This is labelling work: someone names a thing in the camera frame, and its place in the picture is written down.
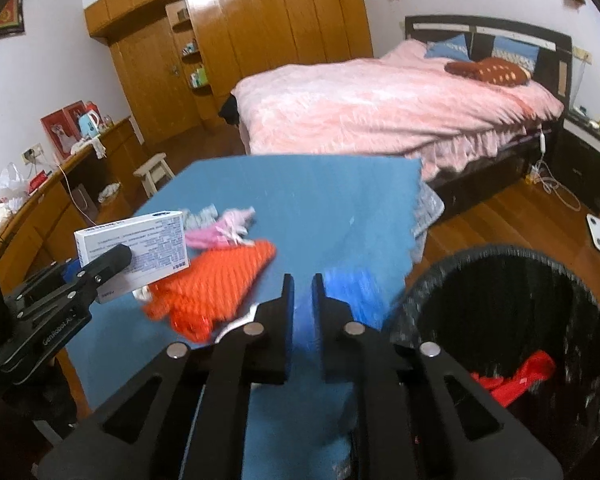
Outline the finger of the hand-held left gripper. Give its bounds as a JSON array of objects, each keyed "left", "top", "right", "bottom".
[
  {"left": 2, "top": 258, "right": 83, "bottom": 306},
  {"left": 10, "top": 245, "right": 133, "bottom": 326}
]

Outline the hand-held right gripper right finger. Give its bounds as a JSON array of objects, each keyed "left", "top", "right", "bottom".
[{"left": 311, "top": 273, "right": 566, "bottom": 480}]

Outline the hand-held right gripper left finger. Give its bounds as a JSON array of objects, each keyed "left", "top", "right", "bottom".
[{"left": 40, "top": 274, "right": 296, "bottom": 480}]

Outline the white medicine box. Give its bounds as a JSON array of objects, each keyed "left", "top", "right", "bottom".
[{"left": 74, "top": 210, "right": 190, "bottom": 306}]

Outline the blue plastic bag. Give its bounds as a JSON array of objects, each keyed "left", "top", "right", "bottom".
[{"left": 322, "top": 266, "right": 396, "bottom": 341}]

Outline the orange plastic bag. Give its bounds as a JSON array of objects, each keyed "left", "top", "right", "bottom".
[{"left": 141, "top": 240, "right": 278, "bottom": 343}]

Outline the black trash bin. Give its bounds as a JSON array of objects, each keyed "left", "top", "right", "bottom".
[{"left": 390, "top": 243, "right": 600, "bottom": 480}]

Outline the long wooden sideboard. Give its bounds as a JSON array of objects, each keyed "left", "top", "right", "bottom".
[{"left": 0, "top": 116, "right": 146, "bottom": 301}]

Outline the paper shopping bag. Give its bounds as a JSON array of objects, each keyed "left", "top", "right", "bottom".
[{"left": 70, "top": 183, "right": 99, "bottom": 221}]

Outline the silver blister pack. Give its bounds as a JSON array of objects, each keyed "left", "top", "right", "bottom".
[{"left": 182, "top": 204, "right": 220, "bottom": 231}]

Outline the small wooden stool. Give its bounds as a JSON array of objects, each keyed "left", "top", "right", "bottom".
[{"left": 133, "top": 154, "right": 176, "bottom": 198}]

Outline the white plastic bag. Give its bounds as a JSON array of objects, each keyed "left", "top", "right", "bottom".
[{"left": 0, "top": 162, "right": 31, "bottom": 211}]

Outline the pink crumpled tissue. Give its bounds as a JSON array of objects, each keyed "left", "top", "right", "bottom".
[{"left": 217, "top": 206, "right": 257, "bottom": 248}]

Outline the blue table mat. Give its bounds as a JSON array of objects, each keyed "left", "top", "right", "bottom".
[{"left": 65, "top": 155, "right": 423, "bottom": 480}]

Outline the white cloth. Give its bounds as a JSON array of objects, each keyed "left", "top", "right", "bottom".
[{"left": 70, "top": 136, "right": 106, "bottom": 158}]

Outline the light blue electric kettle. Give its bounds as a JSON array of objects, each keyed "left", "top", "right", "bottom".
[{"left": 77, "top": 110, "right": 102, "bottom": 140}]

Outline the grey patterned cloth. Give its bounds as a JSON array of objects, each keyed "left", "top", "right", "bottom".
[{"left": 411, "top": 180, "right": 446, "bottom": 263}]

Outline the black clothing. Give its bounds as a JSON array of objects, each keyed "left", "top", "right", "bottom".
[{"left": 219, "top": 95, "right": 241, "bottom": 126}]

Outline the red plastic bag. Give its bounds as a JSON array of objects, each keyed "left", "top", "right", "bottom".
[{"left": 470, "top": 350, "right": 557, "bottom": 408}]

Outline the pink blanket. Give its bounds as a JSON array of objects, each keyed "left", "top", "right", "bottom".
[{"left": 230, "top": 40, "right": 565, "bottom": 181}]

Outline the wooden wardrobe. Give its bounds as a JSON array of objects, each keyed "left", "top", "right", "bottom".
[{"left": 83, "top": 0, "right": 376, "bottom": 143}]

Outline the black nightstand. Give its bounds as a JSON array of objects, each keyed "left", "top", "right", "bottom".
[{"left": 550, "top": 110, "right": 600, "bottom": 211}]

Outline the blue pillow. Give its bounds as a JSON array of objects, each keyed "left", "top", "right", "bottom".
[
  {"left": 492, "top": 36, "right": 540, "bottom": 73},
  {"left": 424, "top": 34, "right": 473, "bottom": 61}
]

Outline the brown patterned pillow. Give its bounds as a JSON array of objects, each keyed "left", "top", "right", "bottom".
[{"left": 444, "top": 57, "right": 531, "bottom": 86}]

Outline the bed with pink duvet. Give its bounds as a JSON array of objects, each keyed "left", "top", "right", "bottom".
[{"left": 237, "top": 14, "right": 573, "bottom": 226}]

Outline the large red photo frame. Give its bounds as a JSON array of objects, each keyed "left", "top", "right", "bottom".
[{"left": 41, "top": 110, "right": 81, "bottom": 159}]

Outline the small red photo frame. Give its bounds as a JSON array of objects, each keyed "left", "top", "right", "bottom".
[{"left": 62, "top": 101, "right": 88, "bottom": 131}]

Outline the white power strip with cable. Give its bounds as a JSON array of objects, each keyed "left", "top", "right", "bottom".
[{"left": 527, "top": 160, "right": 581, "bottom": 211}]

